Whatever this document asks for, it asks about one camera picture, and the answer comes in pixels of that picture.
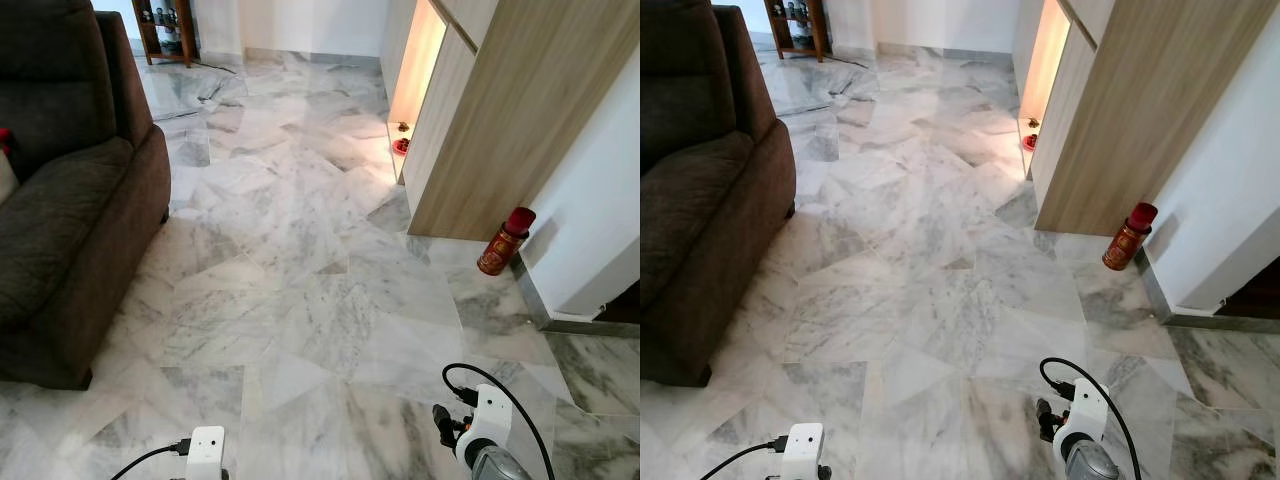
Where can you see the red can with red cap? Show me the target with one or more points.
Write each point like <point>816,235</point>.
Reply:
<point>500,248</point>
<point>1126,244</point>

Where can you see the small red dish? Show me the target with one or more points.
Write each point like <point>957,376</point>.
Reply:
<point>401,146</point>
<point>1029,142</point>

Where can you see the light wood cabinet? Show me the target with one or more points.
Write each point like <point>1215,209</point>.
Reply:
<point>1130,120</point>
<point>500,120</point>

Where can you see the dark brown fabric sofa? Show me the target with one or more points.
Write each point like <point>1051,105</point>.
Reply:
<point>70,210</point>
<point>700,210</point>

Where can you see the brown wooden display shelf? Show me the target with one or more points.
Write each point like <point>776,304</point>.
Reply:
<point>160,30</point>
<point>800,28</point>

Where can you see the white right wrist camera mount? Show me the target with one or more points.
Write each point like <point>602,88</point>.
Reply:
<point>1088,408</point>
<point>490,415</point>

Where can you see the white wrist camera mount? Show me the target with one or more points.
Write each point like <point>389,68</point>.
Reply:
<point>1088,408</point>
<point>803,450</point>
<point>206,452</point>
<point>490,415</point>

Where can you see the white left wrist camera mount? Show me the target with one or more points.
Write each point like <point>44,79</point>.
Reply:
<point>803,450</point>
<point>206,452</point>

